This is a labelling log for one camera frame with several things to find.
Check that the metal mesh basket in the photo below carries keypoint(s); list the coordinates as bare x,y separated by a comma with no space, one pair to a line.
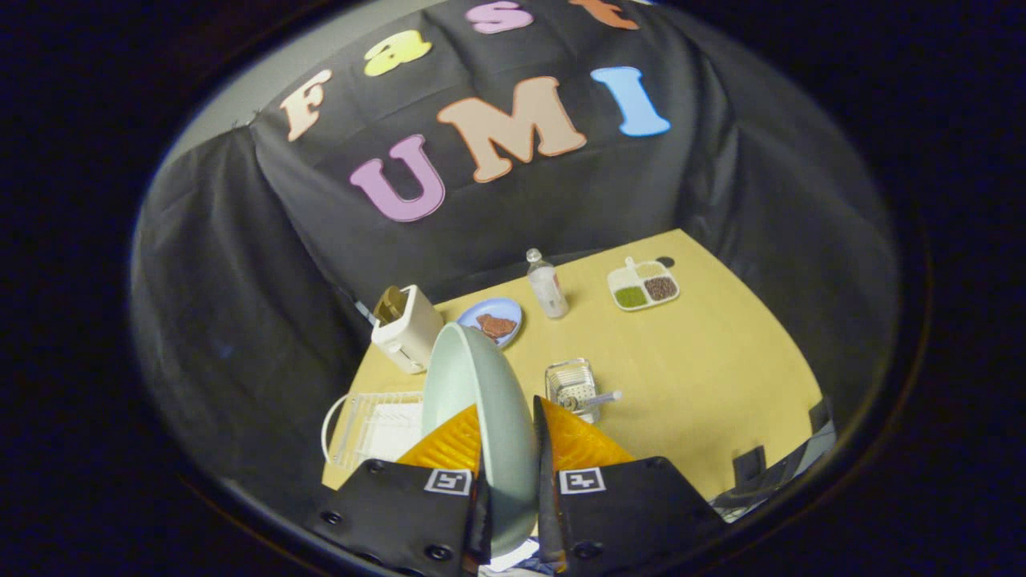
571,385

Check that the clear plastic bottle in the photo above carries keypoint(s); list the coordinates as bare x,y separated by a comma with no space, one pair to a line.
547,288

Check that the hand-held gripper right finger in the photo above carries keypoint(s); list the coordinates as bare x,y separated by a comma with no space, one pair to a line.
633,513

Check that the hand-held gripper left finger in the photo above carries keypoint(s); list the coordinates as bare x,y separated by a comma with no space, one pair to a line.
401,513

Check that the black backdrop cloth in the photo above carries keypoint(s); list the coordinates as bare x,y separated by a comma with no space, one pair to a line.
513,200

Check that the blue plate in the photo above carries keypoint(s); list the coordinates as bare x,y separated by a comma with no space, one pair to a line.
490,319

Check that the brown toast slice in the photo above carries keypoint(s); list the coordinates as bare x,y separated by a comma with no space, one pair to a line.
496,325

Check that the pale green plate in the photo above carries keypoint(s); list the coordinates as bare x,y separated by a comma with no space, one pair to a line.
489,401

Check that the black chair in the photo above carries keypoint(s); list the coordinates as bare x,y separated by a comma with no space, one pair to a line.
773,473

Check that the white toaster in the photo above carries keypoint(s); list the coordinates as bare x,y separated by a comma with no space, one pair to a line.
407,328

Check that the white divided grain tray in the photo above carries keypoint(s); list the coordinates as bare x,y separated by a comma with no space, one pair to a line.
643,283

